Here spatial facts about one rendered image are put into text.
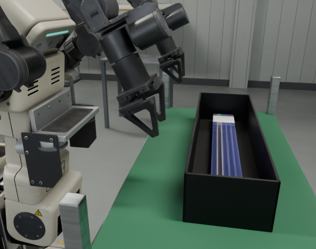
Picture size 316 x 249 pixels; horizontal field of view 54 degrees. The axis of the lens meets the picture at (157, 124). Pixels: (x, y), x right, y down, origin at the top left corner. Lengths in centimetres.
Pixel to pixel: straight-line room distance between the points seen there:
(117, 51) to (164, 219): 34
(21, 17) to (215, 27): 475
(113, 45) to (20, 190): 57
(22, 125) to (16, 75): 30
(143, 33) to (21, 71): 25
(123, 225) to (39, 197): 41
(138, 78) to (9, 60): 24
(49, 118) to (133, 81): 41
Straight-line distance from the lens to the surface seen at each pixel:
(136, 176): 79
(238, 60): 540
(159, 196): 71
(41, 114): 88
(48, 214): 100
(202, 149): 90
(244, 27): 534
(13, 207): 105
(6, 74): 66
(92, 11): 57
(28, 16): 82
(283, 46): 554
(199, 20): 542
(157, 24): 55
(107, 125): 362
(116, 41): 57
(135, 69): 58
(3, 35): 68
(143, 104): 54
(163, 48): 100
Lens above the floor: 136
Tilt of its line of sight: 22 degrees down
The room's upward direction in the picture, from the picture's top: straight up
